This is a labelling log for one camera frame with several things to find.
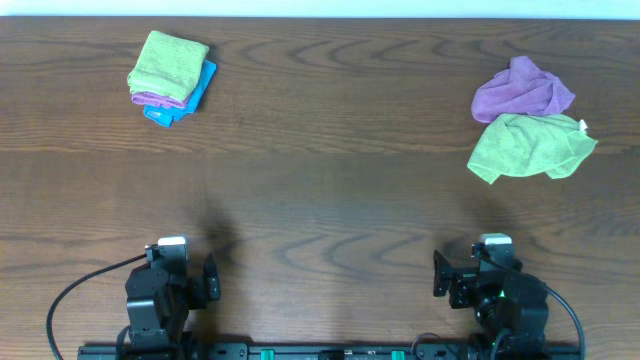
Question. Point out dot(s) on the folded pink cloth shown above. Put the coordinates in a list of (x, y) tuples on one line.
[(156, 100)]

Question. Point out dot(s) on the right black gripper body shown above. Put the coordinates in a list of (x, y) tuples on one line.
[(465, 294)]

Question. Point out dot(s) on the crumpled purple cloth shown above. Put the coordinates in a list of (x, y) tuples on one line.
[(522, 88)]

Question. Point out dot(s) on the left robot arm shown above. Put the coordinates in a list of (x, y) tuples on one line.
[(160, 296)]

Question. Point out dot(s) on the folded green cloth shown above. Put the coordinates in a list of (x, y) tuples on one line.
[(167, 66)]

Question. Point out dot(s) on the folded blue cloth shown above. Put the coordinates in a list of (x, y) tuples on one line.
[(166, 117)]

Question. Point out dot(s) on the green microfibre cloth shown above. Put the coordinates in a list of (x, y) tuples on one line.
[(521, 146)]

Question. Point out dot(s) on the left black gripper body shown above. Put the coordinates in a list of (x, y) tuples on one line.
[(196, 293)]

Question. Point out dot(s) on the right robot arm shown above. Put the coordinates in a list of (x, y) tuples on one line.
[(510, 306)]

